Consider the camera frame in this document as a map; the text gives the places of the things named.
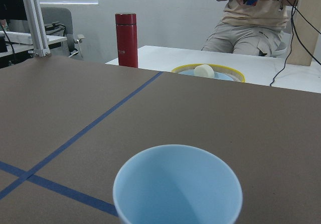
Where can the light blue plastic cup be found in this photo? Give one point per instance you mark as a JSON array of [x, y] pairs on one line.
[[177, 184]]

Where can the white round object in bowl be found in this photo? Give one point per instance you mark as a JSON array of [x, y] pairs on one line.
[[204, 70]]

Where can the yellow rimmed bowl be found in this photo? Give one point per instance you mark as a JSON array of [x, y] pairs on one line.
[[221, 72]]

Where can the red thermos bottle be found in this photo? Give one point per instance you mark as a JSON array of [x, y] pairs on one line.
[[126, 34]]

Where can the brown paper table cover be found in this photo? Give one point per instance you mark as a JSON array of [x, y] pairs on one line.
[[67, 127]]

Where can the seated person in beige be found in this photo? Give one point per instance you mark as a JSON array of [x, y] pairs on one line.
[[249, 27]]

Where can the grey office chair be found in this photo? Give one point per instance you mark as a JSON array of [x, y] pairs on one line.
[[58, 22]]

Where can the wooden board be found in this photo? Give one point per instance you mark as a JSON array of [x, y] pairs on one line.
[[305, 33]]

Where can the aluminium frame post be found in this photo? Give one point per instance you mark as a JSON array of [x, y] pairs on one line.
[[37, 28]]

